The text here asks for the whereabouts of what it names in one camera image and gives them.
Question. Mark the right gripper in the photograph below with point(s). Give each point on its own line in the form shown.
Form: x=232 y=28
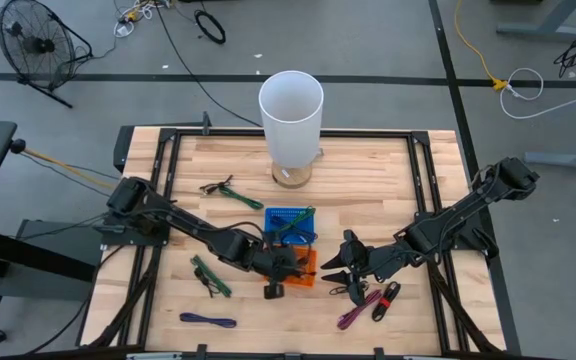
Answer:
x=383 y=262

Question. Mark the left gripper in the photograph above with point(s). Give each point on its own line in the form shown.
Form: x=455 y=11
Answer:
x=278 y=265

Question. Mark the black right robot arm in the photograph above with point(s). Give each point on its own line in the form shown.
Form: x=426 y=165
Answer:
x=468 y=205

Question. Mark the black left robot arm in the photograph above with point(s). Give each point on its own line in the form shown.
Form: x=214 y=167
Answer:
x=193 y=227

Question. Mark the orange plastic basket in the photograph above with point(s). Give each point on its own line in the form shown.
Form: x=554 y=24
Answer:
x=309 y=281

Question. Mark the blue plastic basket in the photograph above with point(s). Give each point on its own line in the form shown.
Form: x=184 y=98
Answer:
x=273 y=235

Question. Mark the white shade wooden base lamp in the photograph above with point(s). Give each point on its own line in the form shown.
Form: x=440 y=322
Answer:
x=290 y=135

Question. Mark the grey desk leg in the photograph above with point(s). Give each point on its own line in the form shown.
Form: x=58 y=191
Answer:
x=558 y=160
x=543 y=27

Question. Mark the rod with black knob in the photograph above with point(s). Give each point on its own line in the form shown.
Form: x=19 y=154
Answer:
x=17 y=146

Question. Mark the black floor fan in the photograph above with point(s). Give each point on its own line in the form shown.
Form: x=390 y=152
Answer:
x=38 y=46

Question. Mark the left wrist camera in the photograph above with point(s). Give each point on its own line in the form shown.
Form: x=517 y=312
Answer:
x=274 y=290

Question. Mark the black metal table frame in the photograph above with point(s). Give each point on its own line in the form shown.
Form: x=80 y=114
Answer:
x=368 y=133

